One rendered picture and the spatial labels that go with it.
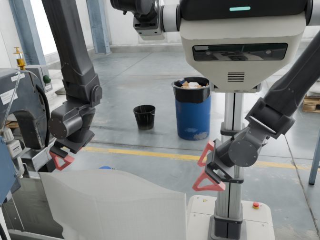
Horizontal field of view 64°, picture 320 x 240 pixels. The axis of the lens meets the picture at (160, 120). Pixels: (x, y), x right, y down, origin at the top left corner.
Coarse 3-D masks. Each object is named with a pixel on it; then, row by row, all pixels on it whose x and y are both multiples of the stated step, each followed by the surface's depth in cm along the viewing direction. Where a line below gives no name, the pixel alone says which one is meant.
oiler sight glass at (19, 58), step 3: (15, 54) 78; (18, 54) 78; (21, 54) 79; (15, 57) 79; (18, 57) 79; (21, 57) 79; (18, 60) 79; (21, 60) 80; (24, 60) 80; (18, 63) 80; (21, 63) 80; (24, 63) 80
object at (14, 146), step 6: (0, 132) 67; (6, 132) 68; (6, 138) 68; (12, 138) 69; (6, 144) 69; (12, 144) 69; (18, 144) 71; (12, 150) 69; (18, 150) 71; (12, 156) 69; (18, 156) 71
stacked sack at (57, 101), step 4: (60, 96) 370; (64, 96) 370; (52, 100) 352; (56, 100) 353; (60, 100) 357; (64, 100) 364; (52, 104) 342; (56, 104) 347; (60, 104) 355; (52, 108) 339
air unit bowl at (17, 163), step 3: (15, 159) 71; (18, 159) 71; (15, 162) 71; (18, 162) 72; (21, 162) 73; (15, 165) 71; (18, 165) 72; (21, 165) 73; (15, 168) 72; (18, 168) 72; (21, 168) 73; (18, 171) 72; (21, 171) 73; (18, 174) 73; (21, 174) 73
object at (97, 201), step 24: (48, 192) 85; (72, 192) 75; (96, 192) 86; (120, 192) 85; (144, 192) 79; (168, 192) 72; (72, 216) 83; (96, 216) 74; (120, 216) 72; (144, 216) 73; (168, 216) 73
